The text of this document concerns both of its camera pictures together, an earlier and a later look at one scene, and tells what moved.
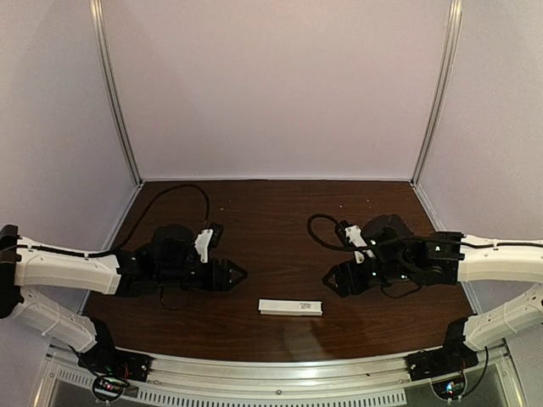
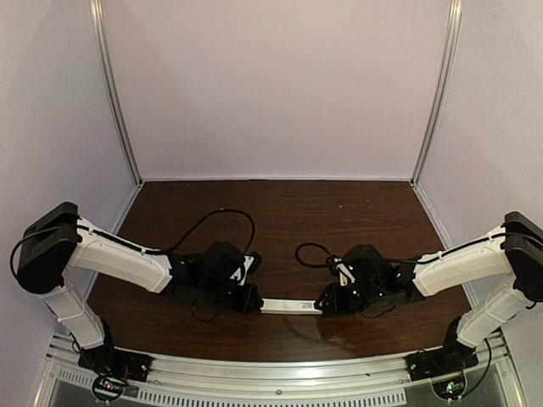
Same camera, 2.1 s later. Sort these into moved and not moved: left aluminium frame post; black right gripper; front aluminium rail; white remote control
Moved: black right gripper
Not moved: white remote control; front aluminium rail; left aluminium frame post
